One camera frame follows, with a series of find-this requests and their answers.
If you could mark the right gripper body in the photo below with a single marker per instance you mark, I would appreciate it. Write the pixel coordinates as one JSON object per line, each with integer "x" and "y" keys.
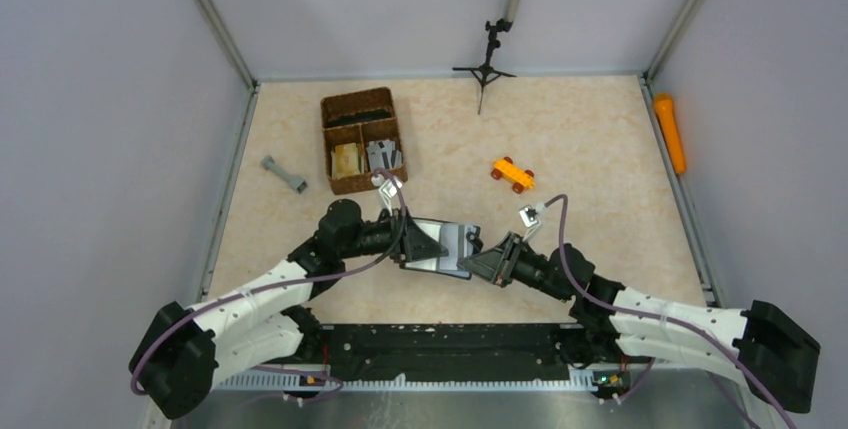
{"x": 530, "y": 268}

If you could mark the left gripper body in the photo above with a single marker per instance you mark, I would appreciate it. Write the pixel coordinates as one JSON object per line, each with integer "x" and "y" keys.
{"x": 384, "y": 234}

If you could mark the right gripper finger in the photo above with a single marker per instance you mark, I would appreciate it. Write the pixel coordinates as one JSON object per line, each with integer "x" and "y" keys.
{"x": 498, "y": 253}
{"x": 488, "y": 267}

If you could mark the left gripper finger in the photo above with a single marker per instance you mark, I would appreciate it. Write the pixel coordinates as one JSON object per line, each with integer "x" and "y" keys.
{"x": 423, "y": 255}
{"x": 421, "y": 233}

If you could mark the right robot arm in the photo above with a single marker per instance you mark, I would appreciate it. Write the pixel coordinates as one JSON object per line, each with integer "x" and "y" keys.
{"x": 760, "y": 347}

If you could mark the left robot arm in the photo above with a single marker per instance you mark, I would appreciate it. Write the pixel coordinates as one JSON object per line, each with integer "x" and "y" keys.
{"x": 187, "y": 351}

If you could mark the gold cards in basket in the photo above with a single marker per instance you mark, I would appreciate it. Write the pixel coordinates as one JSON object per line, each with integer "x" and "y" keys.
{"x": 347, "y": 160}

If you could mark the orange toy brick car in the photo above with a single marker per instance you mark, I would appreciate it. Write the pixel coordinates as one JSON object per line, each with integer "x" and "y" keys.
{"x": 520, "y": 180}

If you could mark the brown wicker basket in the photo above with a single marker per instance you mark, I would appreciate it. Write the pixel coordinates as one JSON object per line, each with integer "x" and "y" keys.
{"x": 359, "y": 117}

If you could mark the grey plastic connector piece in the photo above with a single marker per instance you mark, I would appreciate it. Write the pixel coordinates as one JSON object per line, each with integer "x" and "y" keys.
{"x": 295, "y": 182}

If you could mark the black mini tripod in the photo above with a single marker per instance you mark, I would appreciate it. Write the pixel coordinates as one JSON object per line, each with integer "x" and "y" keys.
{"x": 486, "y": 73}

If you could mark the orange flashlight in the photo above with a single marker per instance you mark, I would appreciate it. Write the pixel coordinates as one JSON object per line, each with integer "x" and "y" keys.
{"x": 664, "y": 110}

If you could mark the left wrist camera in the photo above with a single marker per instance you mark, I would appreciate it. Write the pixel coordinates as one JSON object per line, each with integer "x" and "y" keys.
{"x": 387, "y": 190}

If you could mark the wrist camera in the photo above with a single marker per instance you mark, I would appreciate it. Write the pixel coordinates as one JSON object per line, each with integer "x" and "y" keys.
{"x": 387, "y": 190}
{"x": 531, "y": 217}

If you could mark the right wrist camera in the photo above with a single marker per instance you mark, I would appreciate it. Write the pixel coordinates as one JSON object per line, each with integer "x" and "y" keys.
{"x": 531, "y": 217}

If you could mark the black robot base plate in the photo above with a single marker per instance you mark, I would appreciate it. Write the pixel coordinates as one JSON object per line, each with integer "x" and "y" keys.
{"x": 455, "y": 352}

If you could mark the white slotted cable duct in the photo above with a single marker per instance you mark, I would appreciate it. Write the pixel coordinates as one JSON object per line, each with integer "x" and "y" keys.
{"x": 253, "y": 380}

